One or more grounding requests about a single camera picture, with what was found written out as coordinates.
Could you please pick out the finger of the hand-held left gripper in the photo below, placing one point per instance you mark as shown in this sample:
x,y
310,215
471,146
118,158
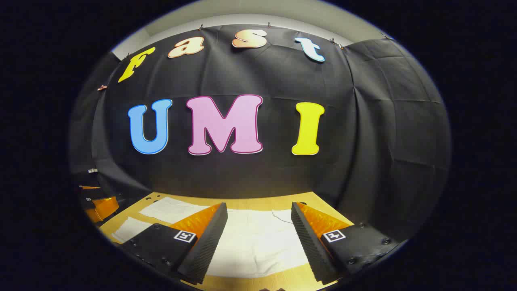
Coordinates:
x,y
89,187
106,207

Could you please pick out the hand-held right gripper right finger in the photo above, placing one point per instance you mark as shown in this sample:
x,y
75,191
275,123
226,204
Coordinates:
x,y
311,250

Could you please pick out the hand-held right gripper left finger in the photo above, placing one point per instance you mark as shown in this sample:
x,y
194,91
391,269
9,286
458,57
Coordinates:
x,y
204,250

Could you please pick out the white jeans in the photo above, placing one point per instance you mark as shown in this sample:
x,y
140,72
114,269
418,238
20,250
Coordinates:
x,y
254,242

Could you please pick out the black backdrop cloth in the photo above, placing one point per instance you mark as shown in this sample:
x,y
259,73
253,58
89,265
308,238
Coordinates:
x,y
250,178

